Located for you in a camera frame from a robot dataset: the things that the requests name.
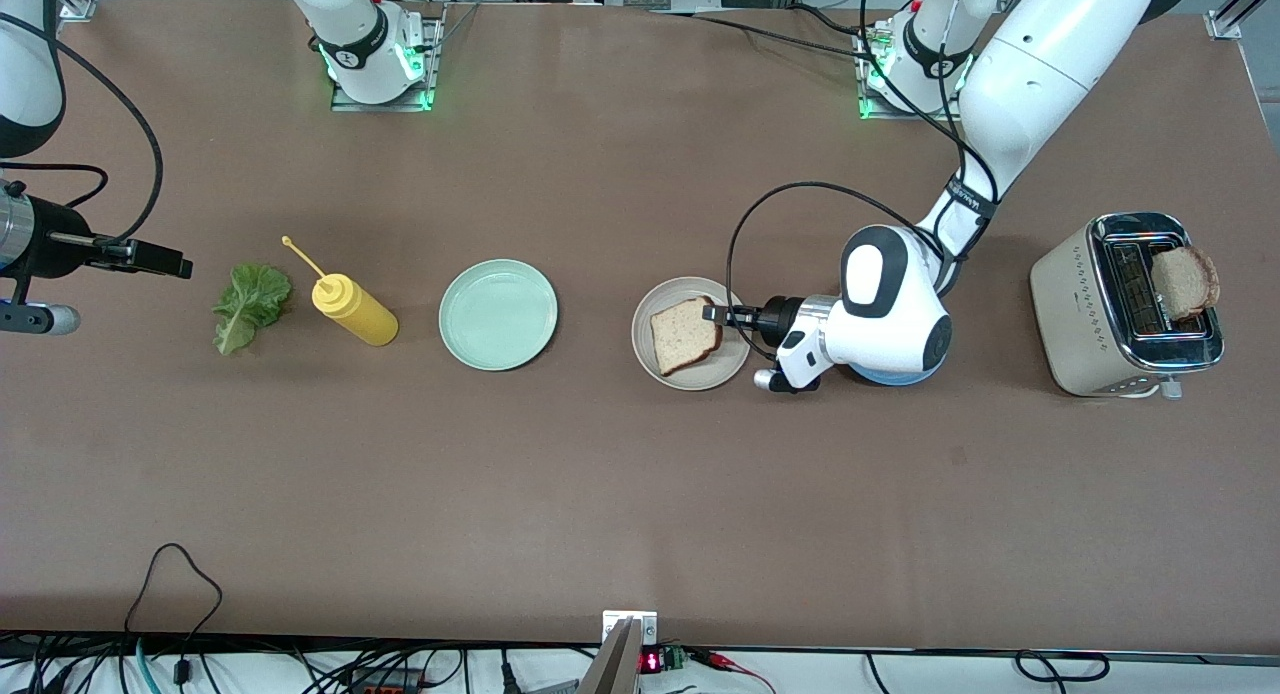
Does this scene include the beige chrome toaster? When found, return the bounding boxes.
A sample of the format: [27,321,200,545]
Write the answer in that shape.
[1030,212,1226,400]

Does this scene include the blue plate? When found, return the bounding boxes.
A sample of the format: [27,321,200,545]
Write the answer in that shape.
[848,359,943,387]

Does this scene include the green lettuce leaf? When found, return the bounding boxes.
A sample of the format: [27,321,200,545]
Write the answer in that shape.
[212,262,294,356]

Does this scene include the red clip lead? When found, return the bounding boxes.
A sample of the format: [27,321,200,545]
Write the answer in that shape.
[690,649,776,693]

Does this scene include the yellow squeeze bottle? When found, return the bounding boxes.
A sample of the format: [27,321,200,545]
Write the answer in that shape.
[282,236,399,347]

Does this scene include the thin black table cable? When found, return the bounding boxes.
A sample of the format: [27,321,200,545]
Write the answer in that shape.
[648,4,886,65]

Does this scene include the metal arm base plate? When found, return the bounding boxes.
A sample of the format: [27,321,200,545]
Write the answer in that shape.
[330,4,446,113]
[855,24,966,123]

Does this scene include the black coiled cable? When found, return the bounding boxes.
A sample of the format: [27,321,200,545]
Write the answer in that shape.
[1015,650,1111,683]

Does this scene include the beige plate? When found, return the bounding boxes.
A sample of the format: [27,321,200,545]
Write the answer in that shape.
[631,276,751,392]

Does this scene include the toasted bread slice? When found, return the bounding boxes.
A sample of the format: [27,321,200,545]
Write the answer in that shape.
[650,295,723,377]
[1150,246,1221,322]

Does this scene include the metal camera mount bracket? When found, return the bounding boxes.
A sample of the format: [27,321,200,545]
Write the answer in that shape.
[575,610,659,694]

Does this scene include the black looped cable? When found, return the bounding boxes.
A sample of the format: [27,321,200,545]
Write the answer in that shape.
[125,542,223,685]

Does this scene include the light green plate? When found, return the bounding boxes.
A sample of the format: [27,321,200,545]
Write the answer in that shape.
[438,259,559,372]

